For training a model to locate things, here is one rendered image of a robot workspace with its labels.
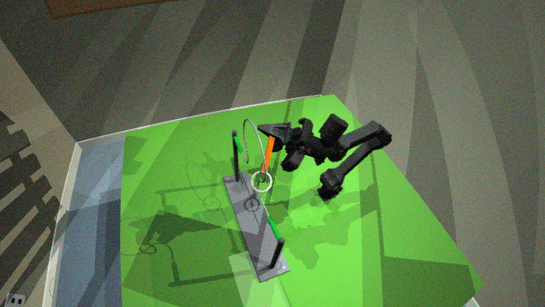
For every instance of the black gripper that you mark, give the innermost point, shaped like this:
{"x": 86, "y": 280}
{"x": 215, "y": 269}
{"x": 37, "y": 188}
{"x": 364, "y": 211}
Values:
{"x": 291, "y": 137}

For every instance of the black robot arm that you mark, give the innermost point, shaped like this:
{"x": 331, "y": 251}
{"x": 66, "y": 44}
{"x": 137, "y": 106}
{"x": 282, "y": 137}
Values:
{"x": 333, "y": 145}

